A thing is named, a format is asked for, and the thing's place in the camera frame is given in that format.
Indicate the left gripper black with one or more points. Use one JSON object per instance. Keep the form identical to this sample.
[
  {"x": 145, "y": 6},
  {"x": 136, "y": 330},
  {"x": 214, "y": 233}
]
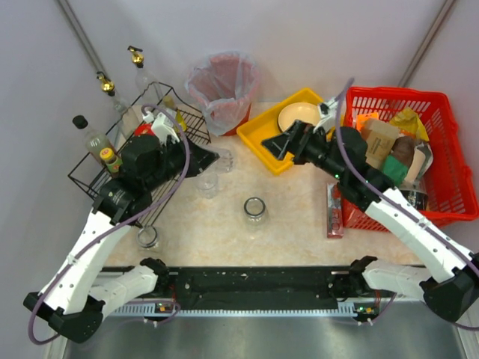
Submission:
[{"x": 185, "y": 156}]

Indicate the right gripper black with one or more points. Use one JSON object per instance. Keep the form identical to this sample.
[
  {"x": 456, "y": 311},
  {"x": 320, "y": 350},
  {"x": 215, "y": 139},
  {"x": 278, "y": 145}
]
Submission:
[{"x": 298, "y": 136}]

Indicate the clear glass cup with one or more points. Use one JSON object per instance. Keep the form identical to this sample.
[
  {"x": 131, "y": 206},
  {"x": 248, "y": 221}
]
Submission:
[
  {"x": 225, "y": 162},
  {"x": 207, "y": 185}
]

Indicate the beige plate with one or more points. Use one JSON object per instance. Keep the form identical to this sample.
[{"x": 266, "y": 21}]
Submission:
[{"x": 303, "y": 111}]

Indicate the small yellow label bottle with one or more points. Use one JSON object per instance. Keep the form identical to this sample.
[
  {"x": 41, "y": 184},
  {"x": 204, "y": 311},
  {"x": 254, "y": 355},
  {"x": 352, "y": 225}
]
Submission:
[{"x": 173, "y": 110}]

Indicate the red lid chili jar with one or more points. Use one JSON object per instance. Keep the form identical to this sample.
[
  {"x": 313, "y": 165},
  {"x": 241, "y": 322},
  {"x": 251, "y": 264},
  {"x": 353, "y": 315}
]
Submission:
[{"x": 144, "y": 129}]

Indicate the glass oil bottle gold spout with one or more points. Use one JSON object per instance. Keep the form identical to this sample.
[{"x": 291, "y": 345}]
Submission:
[{"x": 128, "y": 121}]

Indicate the sauce bottle yellow cap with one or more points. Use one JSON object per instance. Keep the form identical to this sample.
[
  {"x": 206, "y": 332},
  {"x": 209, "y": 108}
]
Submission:
[{"x": 111, "y": 160}]

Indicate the dark sauce bottle black cap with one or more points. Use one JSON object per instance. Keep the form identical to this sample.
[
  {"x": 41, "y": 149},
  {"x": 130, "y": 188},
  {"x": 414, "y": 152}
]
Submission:
[{"x": 94, "y": 140}]

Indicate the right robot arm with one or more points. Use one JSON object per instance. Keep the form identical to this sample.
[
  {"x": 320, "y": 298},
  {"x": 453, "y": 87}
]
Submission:
[{"x": 448, "y": 281}]

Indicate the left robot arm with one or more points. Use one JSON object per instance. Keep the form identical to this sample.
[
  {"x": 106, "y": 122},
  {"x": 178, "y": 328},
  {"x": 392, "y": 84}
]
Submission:
[{"x": 69, "y": 287}]

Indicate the yellow plastic tray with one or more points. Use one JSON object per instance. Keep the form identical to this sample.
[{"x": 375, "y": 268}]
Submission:
[{"x": 265, "y": 125}]

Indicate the glass jar metal rim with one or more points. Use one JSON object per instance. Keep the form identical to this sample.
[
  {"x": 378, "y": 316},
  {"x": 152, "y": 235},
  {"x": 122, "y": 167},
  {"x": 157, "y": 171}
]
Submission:
[{"x": 255, "y": 213}]

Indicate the red bin with plastic bag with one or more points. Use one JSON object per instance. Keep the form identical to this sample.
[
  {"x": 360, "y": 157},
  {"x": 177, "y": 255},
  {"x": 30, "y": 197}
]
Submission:
[{"x": 224, "y": 85}]

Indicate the brown paper box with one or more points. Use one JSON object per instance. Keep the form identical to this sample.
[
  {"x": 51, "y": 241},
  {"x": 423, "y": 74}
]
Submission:
[{"x": 380, "y": 137}]

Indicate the red snack packet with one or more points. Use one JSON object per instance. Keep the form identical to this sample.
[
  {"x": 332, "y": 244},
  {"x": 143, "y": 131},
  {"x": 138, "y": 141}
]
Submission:
[{"x": 334, "y": 219}]

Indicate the glass jar left front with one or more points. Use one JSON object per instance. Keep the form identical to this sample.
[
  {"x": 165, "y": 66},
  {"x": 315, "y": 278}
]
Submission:
[{"x": 148, "y": 238}]

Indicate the green bag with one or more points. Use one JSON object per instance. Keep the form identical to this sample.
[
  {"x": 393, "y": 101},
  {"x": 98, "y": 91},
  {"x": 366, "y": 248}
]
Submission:
[{"x": 395, "y": 170}]

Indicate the yellow snack bag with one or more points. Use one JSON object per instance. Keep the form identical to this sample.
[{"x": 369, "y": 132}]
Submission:
[{"x": 409, "y": 123}]

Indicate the brown foil pouch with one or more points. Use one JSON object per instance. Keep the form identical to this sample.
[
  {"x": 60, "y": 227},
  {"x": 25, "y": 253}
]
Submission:
[{"x": 415, "y": 154}]

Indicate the black round tin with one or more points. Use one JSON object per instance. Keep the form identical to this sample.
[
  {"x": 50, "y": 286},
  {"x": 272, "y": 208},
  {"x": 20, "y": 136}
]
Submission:
[{"x": 416, "y": 195}]

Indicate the red plastic basket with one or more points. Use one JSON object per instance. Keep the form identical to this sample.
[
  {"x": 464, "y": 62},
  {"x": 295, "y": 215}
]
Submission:
[{"x": 448, "y": 182}]

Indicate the black wire rack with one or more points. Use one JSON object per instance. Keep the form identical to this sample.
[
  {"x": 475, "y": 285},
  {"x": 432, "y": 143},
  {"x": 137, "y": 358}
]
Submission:
[{"x": 196, "y": 131}]

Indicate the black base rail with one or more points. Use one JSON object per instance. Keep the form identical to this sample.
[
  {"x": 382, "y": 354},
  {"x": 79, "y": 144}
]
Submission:
[{"x": 261, "y": 288}]

